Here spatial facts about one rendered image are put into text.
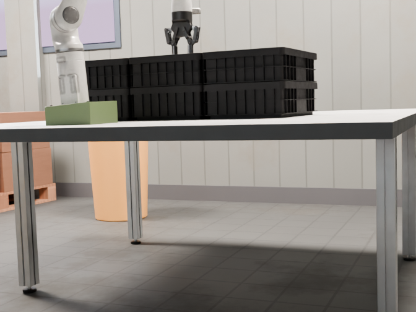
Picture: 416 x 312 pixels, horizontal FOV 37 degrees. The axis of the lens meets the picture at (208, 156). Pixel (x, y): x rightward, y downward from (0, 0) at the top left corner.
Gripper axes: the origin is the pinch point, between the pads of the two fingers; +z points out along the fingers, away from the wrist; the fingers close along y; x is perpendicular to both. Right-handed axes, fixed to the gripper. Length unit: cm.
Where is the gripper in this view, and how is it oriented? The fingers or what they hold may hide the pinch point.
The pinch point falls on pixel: (182, 52)
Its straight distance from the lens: 232.1
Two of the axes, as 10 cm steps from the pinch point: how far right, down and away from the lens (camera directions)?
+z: 0.2, 10.0, 0.8
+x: 4.3, -0.8, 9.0
